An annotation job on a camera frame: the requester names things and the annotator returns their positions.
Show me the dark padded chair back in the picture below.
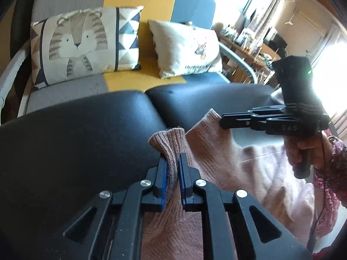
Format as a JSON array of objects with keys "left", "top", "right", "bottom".
[{"left": 8, "top": 0, "right": 36, "bottom": 68}]

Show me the person's right forearm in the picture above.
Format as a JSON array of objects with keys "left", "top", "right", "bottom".
[{"left": 312, "top": 135, "right": 347, "bottom": 239}]

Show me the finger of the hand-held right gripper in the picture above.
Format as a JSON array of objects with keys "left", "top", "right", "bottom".
[
  {"left": 248, "top": 105, "right": 285, "bottom": 117},
  {"left": 219, "top": 112, "right": 269, "bottom": 130}
]

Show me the tiger print cushion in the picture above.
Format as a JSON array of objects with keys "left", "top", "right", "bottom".
[{"left": 30, "top": 5, "right": 144, "bottom": 90}]

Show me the deer print cushion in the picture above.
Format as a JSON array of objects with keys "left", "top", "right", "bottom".
[{"left": 148, "top": 19, "right": 223, "bottom": 79}]

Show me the grey yellow blue sofa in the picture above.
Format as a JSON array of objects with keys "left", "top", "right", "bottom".
[{"left": 0, "top": 0, "right": 261, "bottom": 117}]

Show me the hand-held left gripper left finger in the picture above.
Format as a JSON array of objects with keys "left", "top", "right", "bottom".
[{"left": 36, "top": 154, "right": 167, "bottom": 260}]

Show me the patterned beige curtain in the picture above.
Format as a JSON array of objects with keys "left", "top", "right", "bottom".
[{"left": 244, "top": 0, "right": 293, "bottom": 33}]

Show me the cluttered wooden desk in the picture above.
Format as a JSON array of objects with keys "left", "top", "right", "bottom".
[{"left": 217, "top": 24, "right": 282, "bottom": 84}]

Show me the person's right hand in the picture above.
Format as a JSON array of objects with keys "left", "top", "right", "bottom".
[{"left": 285, "top": 134, "right": 332, "bottom": 174}]

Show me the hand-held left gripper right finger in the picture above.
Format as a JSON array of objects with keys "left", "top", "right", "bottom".
[{"left": 180, "top": 153, "right": 313, "bottom": 260}]

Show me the black cable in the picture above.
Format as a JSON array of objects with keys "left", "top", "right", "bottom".
[{"left": 306, "top": 130, "right": 327, "bottom": 254}]

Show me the pink knit sweater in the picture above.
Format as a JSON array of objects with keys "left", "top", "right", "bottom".
[{"left": 148, "top": 108, "right": 316, "bottom": 260}]

